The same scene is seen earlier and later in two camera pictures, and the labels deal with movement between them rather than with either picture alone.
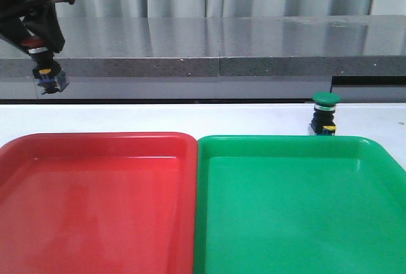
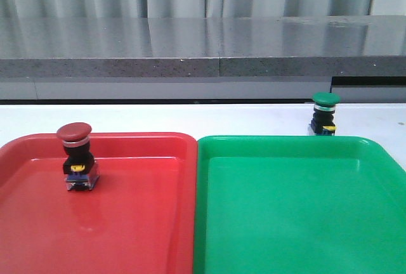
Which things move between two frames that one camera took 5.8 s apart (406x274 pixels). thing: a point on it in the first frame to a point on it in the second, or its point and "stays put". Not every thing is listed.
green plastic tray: [299, 204] stays put
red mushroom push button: [47, 71] to [80, 170]
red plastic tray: [98, 203] stays put
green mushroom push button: [323, 121] stays put
